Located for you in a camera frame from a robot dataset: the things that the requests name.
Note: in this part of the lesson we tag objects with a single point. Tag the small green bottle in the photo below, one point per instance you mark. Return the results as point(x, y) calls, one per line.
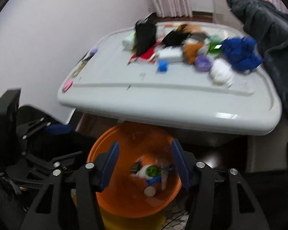
point(153, 170)

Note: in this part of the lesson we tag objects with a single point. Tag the brown plush toy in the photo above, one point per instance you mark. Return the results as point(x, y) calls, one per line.
point(189, 28)

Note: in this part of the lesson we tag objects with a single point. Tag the purple bowl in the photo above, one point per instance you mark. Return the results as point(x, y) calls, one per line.
point(202, 63)

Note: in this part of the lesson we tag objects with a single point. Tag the orange white pen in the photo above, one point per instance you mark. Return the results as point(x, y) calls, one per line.
point(169, 25)

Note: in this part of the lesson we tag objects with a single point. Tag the person's left forearm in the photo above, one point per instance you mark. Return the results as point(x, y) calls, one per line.
point(4, 210)

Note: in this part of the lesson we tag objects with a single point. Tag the orange plush toy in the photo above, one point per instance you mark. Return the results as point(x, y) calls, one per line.
point(192, 51)

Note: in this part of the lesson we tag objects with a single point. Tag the pink round case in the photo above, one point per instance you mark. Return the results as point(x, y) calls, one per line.
point(67, 85)

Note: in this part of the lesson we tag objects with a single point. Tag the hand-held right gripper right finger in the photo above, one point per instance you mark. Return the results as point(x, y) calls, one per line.
point(180, 163)

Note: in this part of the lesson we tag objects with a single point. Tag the bright green bottle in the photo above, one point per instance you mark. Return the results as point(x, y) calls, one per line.
point(214, 48)

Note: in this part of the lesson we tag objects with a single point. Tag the white paper cup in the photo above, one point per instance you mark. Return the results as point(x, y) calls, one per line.
point(150, 191)

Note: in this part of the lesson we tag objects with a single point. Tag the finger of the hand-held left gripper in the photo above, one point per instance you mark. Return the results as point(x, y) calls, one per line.
point(62, 157)
point(57, 129)

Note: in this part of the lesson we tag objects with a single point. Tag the white plastic table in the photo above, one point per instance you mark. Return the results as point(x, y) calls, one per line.
point(158, 95)

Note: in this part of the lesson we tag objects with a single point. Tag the orange plastic bin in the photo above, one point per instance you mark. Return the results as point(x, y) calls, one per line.
point(120, 196)

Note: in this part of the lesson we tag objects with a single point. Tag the blue cloth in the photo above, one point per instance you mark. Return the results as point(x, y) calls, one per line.
point(242, 52)

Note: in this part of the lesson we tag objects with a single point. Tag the white tissue packet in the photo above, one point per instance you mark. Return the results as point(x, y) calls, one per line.
point(128, 42)

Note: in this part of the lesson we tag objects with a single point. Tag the small blue toy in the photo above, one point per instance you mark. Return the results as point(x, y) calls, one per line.
point(162, 66)

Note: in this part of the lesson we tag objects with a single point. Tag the red paper packet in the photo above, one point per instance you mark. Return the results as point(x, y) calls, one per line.
point(145, 55)

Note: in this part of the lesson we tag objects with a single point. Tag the black cloth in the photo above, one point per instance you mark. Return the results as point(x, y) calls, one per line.
point(175, 38)

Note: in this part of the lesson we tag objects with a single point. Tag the white box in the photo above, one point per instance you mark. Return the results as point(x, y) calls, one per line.
point(170, 54)

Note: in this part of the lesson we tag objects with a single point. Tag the dark grey jacket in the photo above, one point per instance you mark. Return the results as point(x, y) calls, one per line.
point(266, 40)

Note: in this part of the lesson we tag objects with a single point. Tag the white cabinet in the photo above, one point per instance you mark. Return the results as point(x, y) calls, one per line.
point(206, 4)

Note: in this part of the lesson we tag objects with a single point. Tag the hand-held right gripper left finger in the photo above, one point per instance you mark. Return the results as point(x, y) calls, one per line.
point(111, 163)

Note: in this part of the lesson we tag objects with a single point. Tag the black bag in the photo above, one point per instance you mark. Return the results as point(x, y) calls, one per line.
point(145, 37)

